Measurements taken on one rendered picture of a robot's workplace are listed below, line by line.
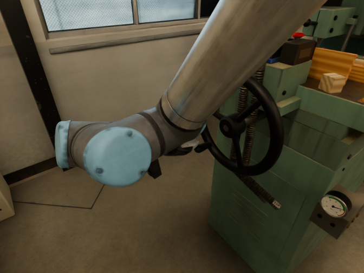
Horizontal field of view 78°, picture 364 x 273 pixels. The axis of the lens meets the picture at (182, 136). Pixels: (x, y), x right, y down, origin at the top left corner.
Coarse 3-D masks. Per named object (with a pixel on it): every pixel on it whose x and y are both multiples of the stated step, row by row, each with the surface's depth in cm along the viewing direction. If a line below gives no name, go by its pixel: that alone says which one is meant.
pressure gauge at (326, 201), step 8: (328, 192) 57; (336, 192) 56; (320, 200) 58; (328, 200) 57; (336, 200) 55; (344, 200) 54; (328, 208) 57; (336, 208) 55; (344, 208) 54; (336, 216) 56; (344, 216) 54
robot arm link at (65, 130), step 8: (56, 128) 42; (64, 128) 40; (72, 128) 41; (56, 136) 42; (64, 136) 39; (72, 136) 39; (56, 144) 43; (64, 144) 39; (56, 152) 43; (64, 152) 39; (56, 160) 43; (64, 160) 39; (72, 160) 40
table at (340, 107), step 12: (312, 84) 60; (348, 84) 60; (360, 84) 60; (300, 96) 60; (312, 96) 58; (324, 96) 55; (336, 96) 53; (348, 96) 53; (360, 96) 53; (288, 108) 58; (312, 108) 59; (324, 108) 56; (336, 108) 54; (348, 108) 52; (360, 108) 50; (336, 120) 55; (348, 120) 53; (360, 120) 51
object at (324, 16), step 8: (320, 8) 61; (328, 8) 61; (336, 8) 61; (344, 8) 61; (352, 8) 63; (312, 16) 62; (320, 16) 60; (328, 16) 59; (336, 16) 59; (344, 16) 62; (352, 16) 65; (320, 24) 61; (328, 24) 59; (336, 24) 62; (344, 24) 64; (304, 32) 65; (312, 32) 63; (320, 32) 61; (328, 32) 61; (336, 32) 64; (344, 32) 67; (320, 40) 66
